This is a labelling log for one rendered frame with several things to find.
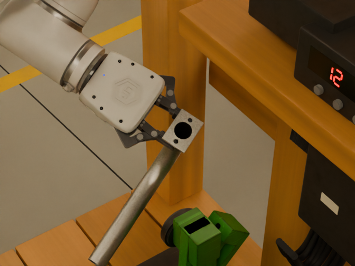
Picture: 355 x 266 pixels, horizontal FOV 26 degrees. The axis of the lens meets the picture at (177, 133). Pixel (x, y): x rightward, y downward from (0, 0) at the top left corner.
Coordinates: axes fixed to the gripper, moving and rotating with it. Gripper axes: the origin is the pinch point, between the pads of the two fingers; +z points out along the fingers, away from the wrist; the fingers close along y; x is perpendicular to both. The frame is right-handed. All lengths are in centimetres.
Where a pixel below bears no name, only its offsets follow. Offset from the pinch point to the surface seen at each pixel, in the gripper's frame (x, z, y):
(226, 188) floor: 172, 25, 29
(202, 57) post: 24.0, -4.2, 19.5
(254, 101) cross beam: 17.3, 8.2, 16.0
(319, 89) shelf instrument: -30.3, 11.4, 6.8
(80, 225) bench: 50, -7, -18
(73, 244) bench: 47, -5, -22
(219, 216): 13.3, 13.7, -5.3
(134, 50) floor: 229, -41, 70
